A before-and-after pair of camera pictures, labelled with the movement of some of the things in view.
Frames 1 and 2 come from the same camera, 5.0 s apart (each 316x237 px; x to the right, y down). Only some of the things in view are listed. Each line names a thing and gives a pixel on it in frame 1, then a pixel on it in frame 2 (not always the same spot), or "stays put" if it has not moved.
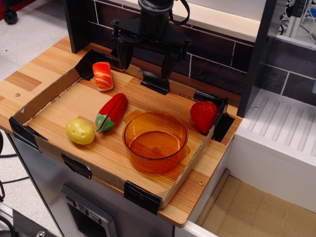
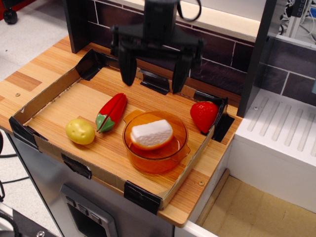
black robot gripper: [153, 27] → [160, 31]
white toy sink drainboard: [274, 148] stays put
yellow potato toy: [80, 131] stays put
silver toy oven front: [79, 206] stays put
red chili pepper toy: [110, 111] stays put
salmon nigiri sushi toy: [103, 75] → [152, 135]
